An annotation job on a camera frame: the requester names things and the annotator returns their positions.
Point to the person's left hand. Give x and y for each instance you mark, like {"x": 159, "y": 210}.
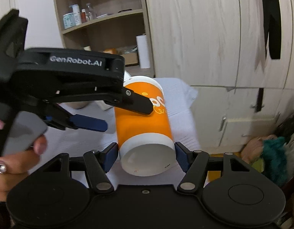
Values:
{"x": 15, "y": 167}

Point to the floral white paper cup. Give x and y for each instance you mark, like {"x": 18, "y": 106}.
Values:
{"x": 102, "y": 105}

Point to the small red bottle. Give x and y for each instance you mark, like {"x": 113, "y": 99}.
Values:
{"x": 83, "y": 16}

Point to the light wood wardrobe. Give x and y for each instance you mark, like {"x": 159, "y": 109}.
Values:
{"x": 238, "y": 55}

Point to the white paper towel roll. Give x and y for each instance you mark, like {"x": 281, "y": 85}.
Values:
{"x": 144, "y": 58}

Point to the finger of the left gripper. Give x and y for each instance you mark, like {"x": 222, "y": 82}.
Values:
{"x": 78, "y": 122}
{"x": 127, "y": 99}

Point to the teal white wipes canister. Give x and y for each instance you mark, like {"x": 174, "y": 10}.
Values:
{"x": 69, "y": 20}

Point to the wooden open shelf unit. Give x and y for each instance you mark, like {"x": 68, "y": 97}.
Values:
{"x": 114, "y": 25}

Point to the orange floral small box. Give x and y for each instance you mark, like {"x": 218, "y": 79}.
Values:
{"x": 111, "y": 51}

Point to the clear glass bottle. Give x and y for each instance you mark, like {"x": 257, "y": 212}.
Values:
{"x": 90, "y": 12}

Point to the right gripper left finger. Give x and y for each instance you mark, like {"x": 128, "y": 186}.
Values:
{"x": 97, "y": 165}

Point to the orange white paper cup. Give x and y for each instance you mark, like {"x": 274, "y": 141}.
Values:
{"x": 146, "y": 146}

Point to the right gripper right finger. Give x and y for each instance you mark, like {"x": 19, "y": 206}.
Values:
{"x": 193, "y": 164}

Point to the small cardboard box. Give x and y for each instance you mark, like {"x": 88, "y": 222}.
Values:
{"x": 131, "y": 59}

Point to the white spray bottle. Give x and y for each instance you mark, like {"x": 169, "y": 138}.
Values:
{"x": 76, "y": 13}

